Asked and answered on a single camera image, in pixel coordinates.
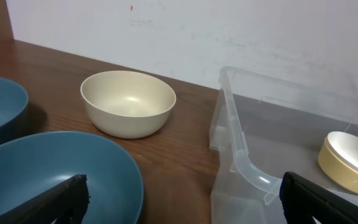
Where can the yellow small bowl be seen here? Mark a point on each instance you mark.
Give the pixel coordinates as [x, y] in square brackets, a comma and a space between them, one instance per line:
[337, 170]

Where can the cream bowl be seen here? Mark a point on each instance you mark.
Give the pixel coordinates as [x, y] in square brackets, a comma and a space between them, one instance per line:
[127, 104]

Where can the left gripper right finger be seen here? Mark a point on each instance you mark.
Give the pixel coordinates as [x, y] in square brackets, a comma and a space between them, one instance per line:
[305, 202]

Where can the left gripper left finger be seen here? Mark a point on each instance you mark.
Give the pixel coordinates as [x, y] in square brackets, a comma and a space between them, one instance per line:
[66, 202]

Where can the clear plastic storage container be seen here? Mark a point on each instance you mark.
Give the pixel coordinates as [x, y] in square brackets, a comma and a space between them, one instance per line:
[263, 127]

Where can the dark blue bowl near gripper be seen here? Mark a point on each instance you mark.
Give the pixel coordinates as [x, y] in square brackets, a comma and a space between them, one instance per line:
[36, 163]

